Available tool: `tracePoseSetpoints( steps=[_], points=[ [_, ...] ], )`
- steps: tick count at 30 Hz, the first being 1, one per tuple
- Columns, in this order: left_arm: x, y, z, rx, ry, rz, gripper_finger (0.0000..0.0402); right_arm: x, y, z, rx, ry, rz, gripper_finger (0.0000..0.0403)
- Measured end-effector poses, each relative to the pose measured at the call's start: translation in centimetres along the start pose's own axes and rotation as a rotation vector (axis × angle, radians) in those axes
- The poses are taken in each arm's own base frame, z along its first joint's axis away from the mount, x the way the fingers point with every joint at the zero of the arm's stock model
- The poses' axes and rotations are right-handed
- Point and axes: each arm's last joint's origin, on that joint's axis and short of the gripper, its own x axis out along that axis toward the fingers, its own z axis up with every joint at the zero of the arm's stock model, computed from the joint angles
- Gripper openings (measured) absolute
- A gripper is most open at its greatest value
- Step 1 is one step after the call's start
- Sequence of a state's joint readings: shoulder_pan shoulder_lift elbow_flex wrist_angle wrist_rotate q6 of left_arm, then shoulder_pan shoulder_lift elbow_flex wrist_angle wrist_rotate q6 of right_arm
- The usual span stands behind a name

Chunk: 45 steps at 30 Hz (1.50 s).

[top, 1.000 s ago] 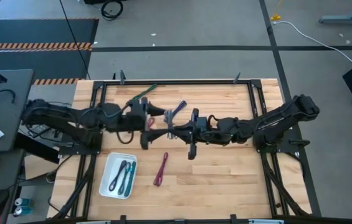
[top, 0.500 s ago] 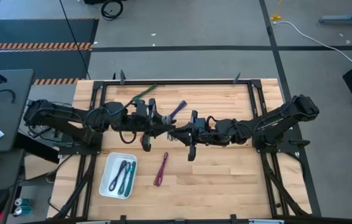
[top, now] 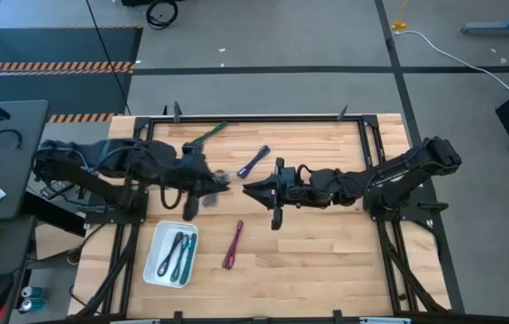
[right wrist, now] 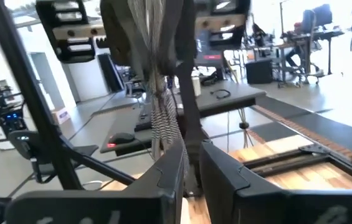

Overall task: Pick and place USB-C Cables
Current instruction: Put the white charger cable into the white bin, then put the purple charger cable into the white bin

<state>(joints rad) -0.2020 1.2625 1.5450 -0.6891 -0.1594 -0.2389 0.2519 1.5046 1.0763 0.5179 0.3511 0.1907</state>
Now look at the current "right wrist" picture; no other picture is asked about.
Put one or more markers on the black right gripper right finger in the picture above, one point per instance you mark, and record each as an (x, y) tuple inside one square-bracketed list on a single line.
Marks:
[(288, 208)]

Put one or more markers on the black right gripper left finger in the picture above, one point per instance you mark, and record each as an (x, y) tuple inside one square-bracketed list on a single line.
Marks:
[(101, 207)]

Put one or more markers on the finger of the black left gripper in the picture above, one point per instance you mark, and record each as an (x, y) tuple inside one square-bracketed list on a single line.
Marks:
[(116, 31), (180, 31)]

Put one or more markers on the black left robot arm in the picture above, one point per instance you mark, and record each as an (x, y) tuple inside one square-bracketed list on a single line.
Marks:
[(189, 109)]

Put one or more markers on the computer monitor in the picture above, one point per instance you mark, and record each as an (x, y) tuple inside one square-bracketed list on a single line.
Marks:
[(210, 46)]

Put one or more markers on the white cup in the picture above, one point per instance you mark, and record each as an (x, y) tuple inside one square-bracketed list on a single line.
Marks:
[(196, 87)]

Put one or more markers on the black computer mouse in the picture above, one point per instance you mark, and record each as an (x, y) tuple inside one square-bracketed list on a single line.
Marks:
[(122, 137)]

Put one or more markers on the white cardboard box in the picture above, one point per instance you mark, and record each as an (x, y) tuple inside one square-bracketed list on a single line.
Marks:
[(60, 115)]

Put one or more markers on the black cabinet box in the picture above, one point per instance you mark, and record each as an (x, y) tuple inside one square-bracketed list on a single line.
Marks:
[(258, 71)]

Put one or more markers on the grey office desk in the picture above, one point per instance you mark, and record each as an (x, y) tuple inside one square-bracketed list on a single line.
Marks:
[(244, 93)]

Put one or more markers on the black keyboard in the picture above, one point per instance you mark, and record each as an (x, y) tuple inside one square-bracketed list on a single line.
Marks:
[(143, 119)]

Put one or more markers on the black swivel chair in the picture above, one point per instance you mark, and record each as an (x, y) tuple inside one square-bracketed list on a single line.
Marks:
[(29, 143)]

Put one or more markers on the black computer with blue lights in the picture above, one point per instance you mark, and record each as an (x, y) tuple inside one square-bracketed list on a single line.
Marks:
[(10, 119)]

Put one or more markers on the black office chair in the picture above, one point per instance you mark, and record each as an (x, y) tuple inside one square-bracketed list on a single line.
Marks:
[(322, 14)]

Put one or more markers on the black aluminium table frame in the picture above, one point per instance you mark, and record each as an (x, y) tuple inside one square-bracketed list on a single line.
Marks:
[(29, 93)]

